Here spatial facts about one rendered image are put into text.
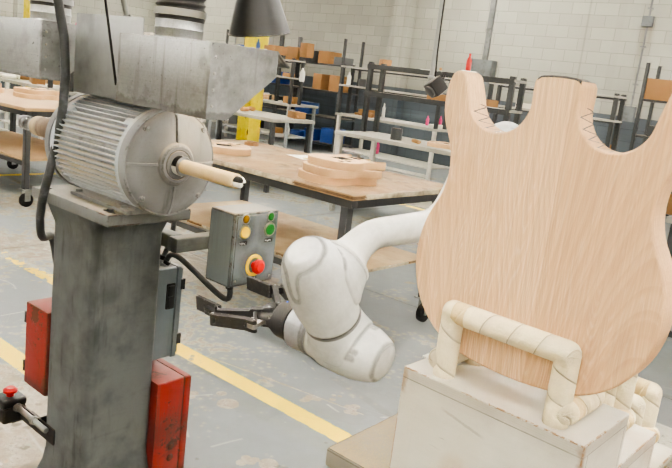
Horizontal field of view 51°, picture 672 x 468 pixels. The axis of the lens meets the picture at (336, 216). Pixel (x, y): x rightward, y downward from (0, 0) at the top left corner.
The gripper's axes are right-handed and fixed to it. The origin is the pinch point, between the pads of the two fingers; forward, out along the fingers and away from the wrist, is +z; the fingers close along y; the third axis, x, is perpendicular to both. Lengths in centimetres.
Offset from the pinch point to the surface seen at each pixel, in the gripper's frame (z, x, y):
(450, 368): -60, 11, -11
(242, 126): 757, -161, 674
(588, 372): -78, 16, -8
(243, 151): 238, -44, 216
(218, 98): -1.1, 40.7, -1.4
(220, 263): 30.1, -8.5, 23.1
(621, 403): -77, 2, 11
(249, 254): 25.9, -6.6, 29.5
